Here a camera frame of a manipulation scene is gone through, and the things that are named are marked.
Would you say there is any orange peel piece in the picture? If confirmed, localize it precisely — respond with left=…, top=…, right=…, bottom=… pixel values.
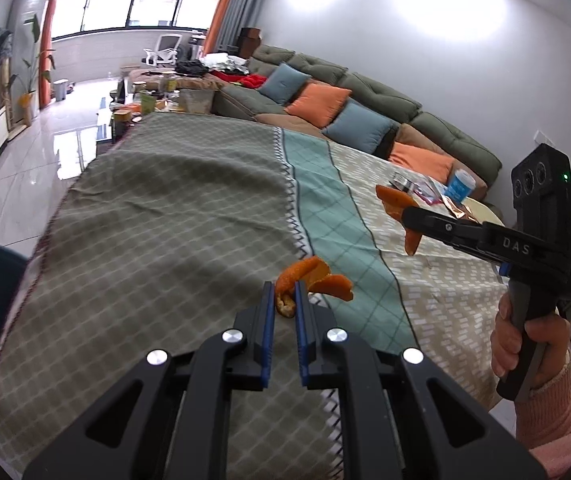
left=375, top=184, right=422, bottom=256
left=274, top=256, right=354, bottom=318

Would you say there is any pink sleeved right forearm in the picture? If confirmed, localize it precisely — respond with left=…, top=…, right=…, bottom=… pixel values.
left=515, top=352, right=571, bottom=479

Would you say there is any person right hand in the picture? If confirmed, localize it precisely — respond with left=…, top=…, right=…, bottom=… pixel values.
left=491, top=292, right=570, bottom=389

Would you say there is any small gold foil wrapper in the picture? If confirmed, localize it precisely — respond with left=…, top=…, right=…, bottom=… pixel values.
left=442, top=195, right=479, bottom=223

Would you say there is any blue white paper cup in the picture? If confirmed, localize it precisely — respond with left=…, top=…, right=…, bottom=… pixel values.
left=445, top=169, right=476, bottom=204

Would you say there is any pink clear zip bag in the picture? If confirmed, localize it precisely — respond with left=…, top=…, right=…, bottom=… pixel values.
left=411, top=177, right=443, bottom=206

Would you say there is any orange cushion near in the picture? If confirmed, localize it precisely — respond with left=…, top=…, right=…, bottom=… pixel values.
left=389, top=142, right=455, bottom=184

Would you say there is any orange cushion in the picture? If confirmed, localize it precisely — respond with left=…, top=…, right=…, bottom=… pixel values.
left=389, top=142, right=455, bottom=184
left=285, top=84, right=351, bottom=129

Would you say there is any black snack packet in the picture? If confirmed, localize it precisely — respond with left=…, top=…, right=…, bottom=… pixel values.
left=389, top=172, right=415, bottom=194

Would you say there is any patterned green bed cover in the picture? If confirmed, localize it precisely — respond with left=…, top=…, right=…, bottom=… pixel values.
left=0, top=113, right=505, bottom=471

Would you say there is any teal cushion near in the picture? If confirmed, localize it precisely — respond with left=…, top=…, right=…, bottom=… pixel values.
left=321, top=99, right=399, bottom=154

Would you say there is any teal cushion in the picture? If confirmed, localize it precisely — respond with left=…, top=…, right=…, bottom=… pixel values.
left=258, top=63, right=311, bottom=105
left=321, top=99, right=399, bottom=154

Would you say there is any orange cushion far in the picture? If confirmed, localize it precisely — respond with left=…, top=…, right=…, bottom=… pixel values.
left=285, top=84, right=351, bottom=129

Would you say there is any green brown sectional sofa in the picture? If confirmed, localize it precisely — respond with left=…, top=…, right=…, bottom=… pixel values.
left=127, top=43, right=505, bottom=201

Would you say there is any teal cushion far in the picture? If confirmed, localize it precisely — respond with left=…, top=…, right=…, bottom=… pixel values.
left=258, top=63, right=311, bottom=105

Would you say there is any cluttered glass coffee table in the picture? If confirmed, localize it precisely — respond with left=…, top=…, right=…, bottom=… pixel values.
left=108, top=74, right=220, bottom=143

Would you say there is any white office chair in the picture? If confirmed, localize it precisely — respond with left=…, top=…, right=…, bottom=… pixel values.
left=142, top=34, right=182, bottom=66

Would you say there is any orange curtain right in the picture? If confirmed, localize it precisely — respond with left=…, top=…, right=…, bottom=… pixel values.
left=203, top=0, right=232, bottom=54

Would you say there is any orange curtain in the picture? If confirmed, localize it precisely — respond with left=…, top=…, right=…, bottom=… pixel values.
left=203, top=0, right=232, bottom=54
left=38, top=0, right=56, bottom=110

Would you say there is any small white waste bin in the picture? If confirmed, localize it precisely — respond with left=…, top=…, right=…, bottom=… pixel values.
left=52, top=78, right=69, bottom=102

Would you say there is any orange curtain left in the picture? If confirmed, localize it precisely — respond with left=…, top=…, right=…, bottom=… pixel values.
left=38, top=0, right=56, bottom=110

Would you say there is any tall green potted plant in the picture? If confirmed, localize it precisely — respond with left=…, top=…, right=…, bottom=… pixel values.
left=8, top=12, right=41, bottom=127

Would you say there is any white standing air conditioner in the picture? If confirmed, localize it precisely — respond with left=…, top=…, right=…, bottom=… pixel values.
left=8, top=0, right=49, bottom=125

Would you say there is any white wall switch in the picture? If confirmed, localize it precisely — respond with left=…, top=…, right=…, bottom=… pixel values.
left=534, top=130, right=555, bottom=148

